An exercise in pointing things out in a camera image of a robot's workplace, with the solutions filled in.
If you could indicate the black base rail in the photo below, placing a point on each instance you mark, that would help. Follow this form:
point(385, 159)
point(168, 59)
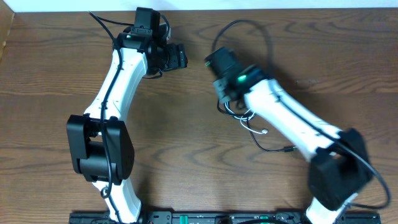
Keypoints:
point(164, 217)

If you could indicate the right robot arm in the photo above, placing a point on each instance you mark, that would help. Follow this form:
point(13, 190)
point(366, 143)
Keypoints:
point(337, 159)

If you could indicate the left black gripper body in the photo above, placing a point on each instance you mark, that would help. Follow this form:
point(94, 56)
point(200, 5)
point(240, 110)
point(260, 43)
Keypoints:
point(180, 56)

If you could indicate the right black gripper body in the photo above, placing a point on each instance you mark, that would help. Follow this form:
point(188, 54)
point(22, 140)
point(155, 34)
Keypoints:
point(220, 86)

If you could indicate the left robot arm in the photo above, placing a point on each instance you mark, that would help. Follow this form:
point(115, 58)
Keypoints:
point(100, 147)

